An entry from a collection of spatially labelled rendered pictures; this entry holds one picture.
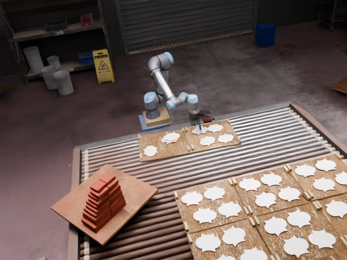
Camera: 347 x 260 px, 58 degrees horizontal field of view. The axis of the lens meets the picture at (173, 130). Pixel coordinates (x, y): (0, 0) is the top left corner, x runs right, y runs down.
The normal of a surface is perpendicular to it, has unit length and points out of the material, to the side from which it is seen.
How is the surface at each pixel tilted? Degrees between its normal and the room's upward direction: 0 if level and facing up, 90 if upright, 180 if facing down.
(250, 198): 0
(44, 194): 0
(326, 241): 0
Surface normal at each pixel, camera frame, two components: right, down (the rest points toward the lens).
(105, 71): 0.15, 0.36
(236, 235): -0.10, -0.82
